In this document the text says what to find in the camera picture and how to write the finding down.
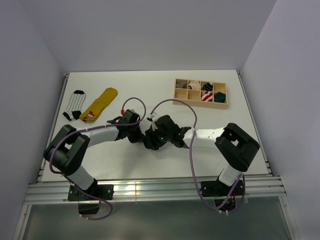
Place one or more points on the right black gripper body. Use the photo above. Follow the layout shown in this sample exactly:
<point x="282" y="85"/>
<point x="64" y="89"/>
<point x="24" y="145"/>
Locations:
<point x="164" y="137"/>

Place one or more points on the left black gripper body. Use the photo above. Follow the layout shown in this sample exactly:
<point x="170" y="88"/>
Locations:
<point x="135" y="134"/>

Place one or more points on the wooden compartment box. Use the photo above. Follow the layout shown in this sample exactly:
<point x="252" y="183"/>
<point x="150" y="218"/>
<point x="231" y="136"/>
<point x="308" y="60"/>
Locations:
<point x="193" y="97"/>

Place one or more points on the red white santa sock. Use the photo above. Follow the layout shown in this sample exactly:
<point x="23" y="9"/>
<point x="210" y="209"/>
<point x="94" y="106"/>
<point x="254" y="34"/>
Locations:
<point x="206" y="96"/>

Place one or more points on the dark green reindeer sock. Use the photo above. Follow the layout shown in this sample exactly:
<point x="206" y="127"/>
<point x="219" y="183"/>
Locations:
<point x="220" y="97"/>

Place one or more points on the black white striped ankle sock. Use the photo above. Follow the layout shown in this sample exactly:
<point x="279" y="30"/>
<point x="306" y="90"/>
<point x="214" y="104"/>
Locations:
<point x="151" y="140"/>

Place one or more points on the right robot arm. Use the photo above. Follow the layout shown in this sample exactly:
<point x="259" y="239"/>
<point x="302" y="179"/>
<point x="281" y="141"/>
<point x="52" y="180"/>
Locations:
<point x="236" y="146"/>

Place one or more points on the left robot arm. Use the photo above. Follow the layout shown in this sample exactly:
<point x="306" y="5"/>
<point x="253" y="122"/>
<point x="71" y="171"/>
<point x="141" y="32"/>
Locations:
<point x="67" y="150"/>

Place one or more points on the mustard yellow sock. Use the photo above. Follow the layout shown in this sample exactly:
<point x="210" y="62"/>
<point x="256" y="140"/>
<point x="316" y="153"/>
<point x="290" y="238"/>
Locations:
<point x="93" y="112"/>

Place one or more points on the beige rolled sock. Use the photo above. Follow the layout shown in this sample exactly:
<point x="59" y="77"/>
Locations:
<point x="181" y="84"/>

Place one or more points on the cream rolled sock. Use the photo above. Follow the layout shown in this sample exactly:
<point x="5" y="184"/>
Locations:
<point x="194" y="85"/>

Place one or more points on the black rolled sock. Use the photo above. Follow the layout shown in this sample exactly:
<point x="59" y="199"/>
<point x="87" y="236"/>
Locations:
<point x="208" y="87"/>

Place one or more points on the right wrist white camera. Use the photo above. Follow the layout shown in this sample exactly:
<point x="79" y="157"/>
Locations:
<point x="153" y="117"/>

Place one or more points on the wrist white camera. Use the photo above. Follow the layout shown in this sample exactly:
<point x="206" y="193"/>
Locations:
<point x="153" y="117"/>
<point x="127" y="112"/>

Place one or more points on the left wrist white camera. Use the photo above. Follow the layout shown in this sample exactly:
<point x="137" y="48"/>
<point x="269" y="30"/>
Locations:
<point x="127" y="112"/>

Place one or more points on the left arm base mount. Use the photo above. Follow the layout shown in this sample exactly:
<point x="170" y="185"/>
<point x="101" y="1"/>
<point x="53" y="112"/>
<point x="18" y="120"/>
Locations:
<point x="90" y="201"/>

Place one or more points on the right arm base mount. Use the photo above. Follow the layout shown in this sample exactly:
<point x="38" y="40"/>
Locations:
<point x="215" y="188"/>

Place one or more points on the aluminium front rail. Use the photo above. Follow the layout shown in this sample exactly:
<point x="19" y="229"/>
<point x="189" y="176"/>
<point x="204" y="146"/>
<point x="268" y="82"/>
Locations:
<point x="173" y="189"/>

